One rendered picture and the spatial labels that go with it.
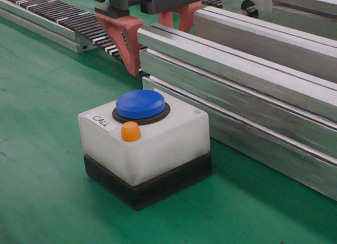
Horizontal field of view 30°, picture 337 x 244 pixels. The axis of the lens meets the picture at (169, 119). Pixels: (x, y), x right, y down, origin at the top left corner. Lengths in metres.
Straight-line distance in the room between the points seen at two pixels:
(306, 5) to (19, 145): 0.34
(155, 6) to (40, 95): 0.17
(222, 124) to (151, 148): 0.11
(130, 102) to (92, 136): 0.04
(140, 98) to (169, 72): 0.11
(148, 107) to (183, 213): 0.09
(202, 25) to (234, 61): 0.14
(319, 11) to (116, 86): 0.24
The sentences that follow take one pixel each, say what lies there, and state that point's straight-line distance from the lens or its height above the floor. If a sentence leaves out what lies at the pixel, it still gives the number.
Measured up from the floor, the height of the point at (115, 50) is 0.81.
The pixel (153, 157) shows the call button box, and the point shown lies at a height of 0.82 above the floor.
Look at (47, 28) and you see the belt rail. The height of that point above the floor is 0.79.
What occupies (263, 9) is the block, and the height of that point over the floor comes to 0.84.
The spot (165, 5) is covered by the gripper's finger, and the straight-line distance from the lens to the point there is 0.68.
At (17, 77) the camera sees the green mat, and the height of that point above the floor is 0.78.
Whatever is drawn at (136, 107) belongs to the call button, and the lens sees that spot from 0.50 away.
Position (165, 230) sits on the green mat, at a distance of 0.48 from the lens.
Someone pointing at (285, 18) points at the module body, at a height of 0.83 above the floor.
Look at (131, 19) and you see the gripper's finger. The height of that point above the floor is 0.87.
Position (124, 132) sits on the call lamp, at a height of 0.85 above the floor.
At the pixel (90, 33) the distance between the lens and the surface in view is 0.82.
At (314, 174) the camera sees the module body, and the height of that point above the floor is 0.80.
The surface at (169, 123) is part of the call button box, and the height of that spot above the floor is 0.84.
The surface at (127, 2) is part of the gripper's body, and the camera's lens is 0.66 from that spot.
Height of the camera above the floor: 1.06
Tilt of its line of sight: 26 degrees down
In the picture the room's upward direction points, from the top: 5 degrees counter-clockwise
